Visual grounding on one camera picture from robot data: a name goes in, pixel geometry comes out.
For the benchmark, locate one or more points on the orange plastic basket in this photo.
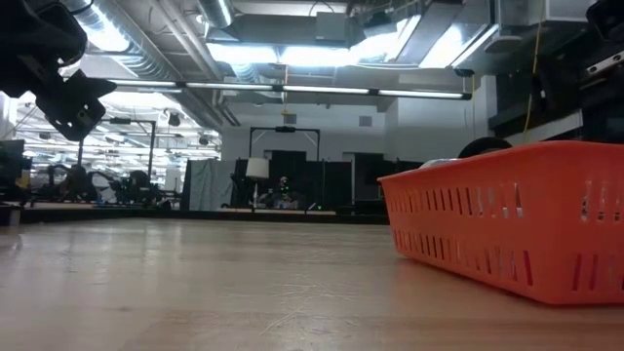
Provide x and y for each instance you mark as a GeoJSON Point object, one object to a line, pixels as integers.
{"type": "Point", "coordinates": [512, 219]}

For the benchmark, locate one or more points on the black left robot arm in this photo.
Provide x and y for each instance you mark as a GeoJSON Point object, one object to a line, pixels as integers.
{"type": "Point", "coordinates": [29, 44]}

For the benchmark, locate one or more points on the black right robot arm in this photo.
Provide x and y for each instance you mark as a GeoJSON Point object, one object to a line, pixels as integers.
{"type": "Point", "coordinates": [609, 19]}

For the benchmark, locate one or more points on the person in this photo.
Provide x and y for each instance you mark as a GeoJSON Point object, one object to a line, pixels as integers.
{"type": "Point", "coordinates": [78, 185]}
{"type": "Point", "coordinates": [139, 187]}
{"type": "Point", "coordinates": [284, 192]}

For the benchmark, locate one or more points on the black ceiling spotlight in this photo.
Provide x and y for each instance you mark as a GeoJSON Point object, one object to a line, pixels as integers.
{"type": "Point", "coordinates": [174, 119]}

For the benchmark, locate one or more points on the grey curtain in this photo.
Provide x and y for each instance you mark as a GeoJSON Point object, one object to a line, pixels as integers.
{"type": "Point", "coordinates": [209, 185]}

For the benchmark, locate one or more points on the white shade table lamp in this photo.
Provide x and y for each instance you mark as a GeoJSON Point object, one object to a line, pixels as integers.
{"type": "Point", "coordinates": [257, 168]}

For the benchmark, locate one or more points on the long ceiling light bar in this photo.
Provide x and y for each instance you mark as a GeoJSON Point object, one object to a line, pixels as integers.
{"type": "Point", "coordinates": [292, 89]}

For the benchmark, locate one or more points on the black partition panels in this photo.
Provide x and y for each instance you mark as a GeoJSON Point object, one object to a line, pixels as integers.
{"type": "Point", "coordinates": [336, 185]}

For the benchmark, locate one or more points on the white spool on stand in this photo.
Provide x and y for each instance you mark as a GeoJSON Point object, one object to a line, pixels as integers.
{"type": "Point", "coordinates": [482, 144]}

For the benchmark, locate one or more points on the large silver ventilation duct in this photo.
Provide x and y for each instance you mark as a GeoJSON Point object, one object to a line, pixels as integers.
{"type": "Point", "coordinates": [146, 63]}

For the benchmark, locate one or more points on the black background rig frame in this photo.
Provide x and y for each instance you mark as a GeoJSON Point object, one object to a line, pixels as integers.
{"type": "Point", "coordinates": [285, 129]}
{"type": "Point", "coordinates": [152, 146]}

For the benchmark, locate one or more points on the small silver ventilation duct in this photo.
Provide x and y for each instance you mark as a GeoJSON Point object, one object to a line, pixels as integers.
{"type": "Point", "coordinates": [214, 12]}

